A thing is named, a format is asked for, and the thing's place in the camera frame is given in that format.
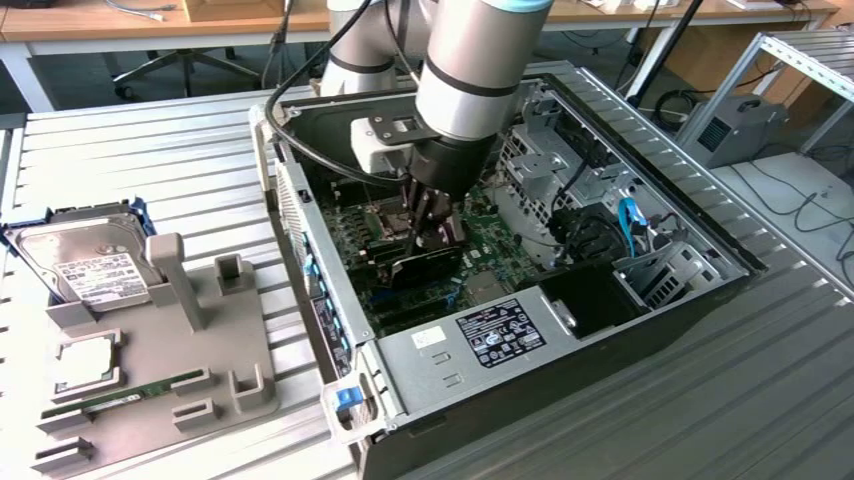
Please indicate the silver hard disk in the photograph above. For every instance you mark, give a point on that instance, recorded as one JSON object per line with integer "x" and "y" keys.
{"x": 87, "y": 260}

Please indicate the perforated steel disk bay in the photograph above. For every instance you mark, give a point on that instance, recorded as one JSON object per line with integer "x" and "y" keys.
{"x": 534, "y": 170}

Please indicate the blue disk carrier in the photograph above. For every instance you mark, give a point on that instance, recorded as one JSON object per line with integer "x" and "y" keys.
{"x": 139, "y": 212}

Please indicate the black plastic box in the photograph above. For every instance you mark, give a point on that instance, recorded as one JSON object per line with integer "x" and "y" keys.
{"x": 587, "y": 300}

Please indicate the cardboard box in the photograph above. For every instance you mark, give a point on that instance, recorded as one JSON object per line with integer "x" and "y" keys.
{"x": 227, "y": 9}

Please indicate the green graphics card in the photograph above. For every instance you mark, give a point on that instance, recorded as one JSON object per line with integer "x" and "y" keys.
{"x": 427, "y": 267}

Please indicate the silver CPU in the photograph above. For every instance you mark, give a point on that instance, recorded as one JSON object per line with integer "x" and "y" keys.
{"x": 83, "y": 362}

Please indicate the green motherboard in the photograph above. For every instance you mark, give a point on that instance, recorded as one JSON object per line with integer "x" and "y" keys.
{"x": 494, "y": 235}

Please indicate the black office chair base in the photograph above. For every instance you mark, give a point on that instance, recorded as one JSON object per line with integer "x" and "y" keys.
{"x": 189, "y": 62}

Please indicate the grey parts rack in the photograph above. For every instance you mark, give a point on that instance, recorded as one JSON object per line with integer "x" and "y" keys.
{"x": 167, "y": 360}

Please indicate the CPU socket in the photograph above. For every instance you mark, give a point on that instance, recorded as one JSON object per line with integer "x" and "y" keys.
{"x": 387, "y": 220}

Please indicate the loose green RAM stick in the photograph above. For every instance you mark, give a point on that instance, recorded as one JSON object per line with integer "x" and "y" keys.
{"x": 153, "y": 387}

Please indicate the small steel disk bay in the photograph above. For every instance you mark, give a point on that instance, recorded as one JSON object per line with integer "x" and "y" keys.
{"x": 667, "y": 280}

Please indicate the black RAM slot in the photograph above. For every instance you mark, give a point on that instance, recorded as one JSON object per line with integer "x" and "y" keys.
{"x": 349, "y": 191}
{"x": 349, "y": 186}

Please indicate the black slanted pole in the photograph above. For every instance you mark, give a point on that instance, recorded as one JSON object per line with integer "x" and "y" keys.
{"x": 667, "y": 47}

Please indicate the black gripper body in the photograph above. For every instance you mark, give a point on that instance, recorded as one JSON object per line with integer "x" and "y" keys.
{"x": 447, "y": 165}

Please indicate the grey chipset heatsink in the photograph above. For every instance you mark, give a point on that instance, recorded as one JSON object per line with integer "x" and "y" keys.
{"x": 484, "y": 287}

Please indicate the grey power supply unit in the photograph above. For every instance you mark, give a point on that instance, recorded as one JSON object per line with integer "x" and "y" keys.
{"x": 427, "y": 385}

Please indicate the thin steel locking lever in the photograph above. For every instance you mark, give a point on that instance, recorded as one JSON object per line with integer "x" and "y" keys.
{"x": 367, "y": 196}

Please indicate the grey floor unit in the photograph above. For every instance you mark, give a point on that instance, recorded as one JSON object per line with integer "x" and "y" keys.
{"x": 740, "y": 135}

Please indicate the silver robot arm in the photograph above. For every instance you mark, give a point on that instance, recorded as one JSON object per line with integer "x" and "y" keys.
{"x": 467, "y": 75}

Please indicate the aluminium frame shelf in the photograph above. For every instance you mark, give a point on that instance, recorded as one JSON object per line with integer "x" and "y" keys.
{"x": 814, "y": 55}

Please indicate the blue expansion slot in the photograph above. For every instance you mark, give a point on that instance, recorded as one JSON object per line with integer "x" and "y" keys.
{"x": 380, "y": 296}

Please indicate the black open PC case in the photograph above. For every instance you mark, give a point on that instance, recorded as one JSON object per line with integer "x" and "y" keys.
{"x": 567, "y": 380}

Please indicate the blue case latch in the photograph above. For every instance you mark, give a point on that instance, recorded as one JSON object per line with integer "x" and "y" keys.
{"x": 347, "y": 398}

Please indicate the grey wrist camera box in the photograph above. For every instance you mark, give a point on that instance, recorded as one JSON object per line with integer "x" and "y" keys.
{"x": 380, "y": 150}

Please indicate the long black expansion slot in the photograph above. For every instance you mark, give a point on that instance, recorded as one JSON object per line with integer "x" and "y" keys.
{"x": 407, "y": 305}

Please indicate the wooden desk with white boxes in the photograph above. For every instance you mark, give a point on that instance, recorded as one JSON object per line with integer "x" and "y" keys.
{"x": 667, "y": 15}

